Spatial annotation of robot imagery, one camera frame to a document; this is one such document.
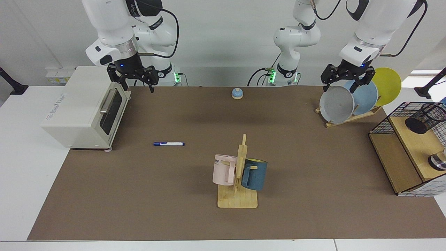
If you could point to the yellow plate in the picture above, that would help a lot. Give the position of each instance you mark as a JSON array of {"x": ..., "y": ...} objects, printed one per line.
[{"x": 388, "y": 83}]

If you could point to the dark blue mug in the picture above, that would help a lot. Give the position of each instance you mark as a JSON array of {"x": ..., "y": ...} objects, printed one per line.
[{"x": 258, "y": 176}]

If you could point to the glass lid with steel rim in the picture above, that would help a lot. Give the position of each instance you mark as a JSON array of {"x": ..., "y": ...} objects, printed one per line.
[{"x": 439, "y": 162}]

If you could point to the grey plate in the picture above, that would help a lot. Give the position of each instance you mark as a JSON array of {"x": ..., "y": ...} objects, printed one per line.
[{"x": 336, "y": 104}]

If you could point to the light blue plate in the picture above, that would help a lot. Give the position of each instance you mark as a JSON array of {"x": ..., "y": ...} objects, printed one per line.
[{"x": 366, "y": 97}]

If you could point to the pink mug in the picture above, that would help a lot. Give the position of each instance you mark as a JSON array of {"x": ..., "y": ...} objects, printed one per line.
[{"x": 221, "y": 170}]

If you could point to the black mesh pen holder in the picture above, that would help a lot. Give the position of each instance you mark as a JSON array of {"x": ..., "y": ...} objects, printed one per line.
[{"x": 421, "y": 122}]

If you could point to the small blue round bell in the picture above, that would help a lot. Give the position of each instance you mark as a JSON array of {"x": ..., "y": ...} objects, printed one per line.
[{"x": 237, "y": 93}]

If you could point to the wooden cup stand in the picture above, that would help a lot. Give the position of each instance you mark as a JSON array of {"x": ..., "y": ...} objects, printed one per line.
[{"x": 237, "y": 200}]

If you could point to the pale toaster oven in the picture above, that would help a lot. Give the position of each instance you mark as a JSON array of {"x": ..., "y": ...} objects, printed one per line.
[{"x": 80, "y": 104}]

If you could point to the wooden plate rack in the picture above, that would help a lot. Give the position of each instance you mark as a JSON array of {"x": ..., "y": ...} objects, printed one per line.
[{"x": 352, "y": 118}]

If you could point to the brown table cloth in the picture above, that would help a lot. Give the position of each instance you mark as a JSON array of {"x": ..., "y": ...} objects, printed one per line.
[{"x": 174, "y": 195}]

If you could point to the blue and white marker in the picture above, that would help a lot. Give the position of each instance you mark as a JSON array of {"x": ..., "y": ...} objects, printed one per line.
[{"x": 170, "y": 143}]

